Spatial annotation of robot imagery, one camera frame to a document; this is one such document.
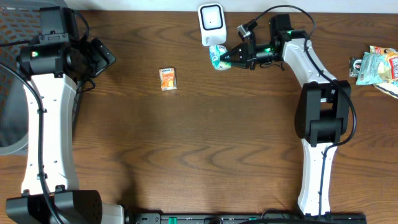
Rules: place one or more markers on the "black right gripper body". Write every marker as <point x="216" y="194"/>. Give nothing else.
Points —
<point x="252" y="57"/>

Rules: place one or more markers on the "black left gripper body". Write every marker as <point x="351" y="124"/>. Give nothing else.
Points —
<point x="92" y="61"/>

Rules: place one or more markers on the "teal tissue packet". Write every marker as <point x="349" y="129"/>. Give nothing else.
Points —
<point x="216" y="51"/>

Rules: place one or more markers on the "orange tissue packet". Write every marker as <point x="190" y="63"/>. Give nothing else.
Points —
<point x="168" y="79"/>

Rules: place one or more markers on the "teal plastic-wrapped packet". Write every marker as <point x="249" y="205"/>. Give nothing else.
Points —
<point x="374" y="69"/>

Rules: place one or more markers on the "cream snack bag blue trim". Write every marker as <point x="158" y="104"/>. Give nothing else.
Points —
<point x="389" y="85"/>

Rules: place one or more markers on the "black-white right robot arm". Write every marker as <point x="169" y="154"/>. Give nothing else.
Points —
<point x="321" y="117"/>

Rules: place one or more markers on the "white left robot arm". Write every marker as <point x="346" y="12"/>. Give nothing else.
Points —
<point x="53" y="69"/>

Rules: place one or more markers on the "white barcode scanner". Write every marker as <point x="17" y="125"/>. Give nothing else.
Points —
<point x="212" y="24"/>

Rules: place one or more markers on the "dark grey plastic basket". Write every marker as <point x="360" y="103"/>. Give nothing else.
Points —
<point x="20" y="20"/>

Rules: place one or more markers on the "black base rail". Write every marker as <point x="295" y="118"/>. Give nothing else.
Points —
<point x="267" y="217"/>

